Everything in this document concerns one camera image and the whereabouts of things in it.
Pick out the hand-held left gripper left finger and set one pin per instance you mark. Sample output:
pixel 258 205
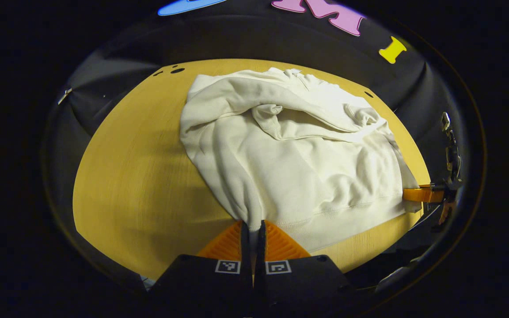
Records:
pixel 245 247

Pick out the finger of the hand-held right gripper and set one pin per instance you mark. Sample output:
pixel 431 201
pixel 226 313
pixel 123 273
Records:
pixel 418 194

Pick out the white clip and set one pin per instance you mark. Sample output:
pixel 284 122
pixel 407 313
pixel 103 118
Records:
pixel 64 96

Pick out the black backdrop cloth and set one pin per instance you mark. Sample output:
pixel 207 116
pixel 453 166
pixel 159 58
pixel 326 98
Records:
pixel 259 39

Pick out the white sweatshirt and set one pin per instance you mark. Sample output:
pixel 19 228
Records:
pixel 303 168

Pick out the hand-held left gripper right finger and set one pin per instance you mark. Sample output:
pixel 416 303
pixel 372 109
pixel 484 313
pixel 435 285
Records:
pixel 261 247

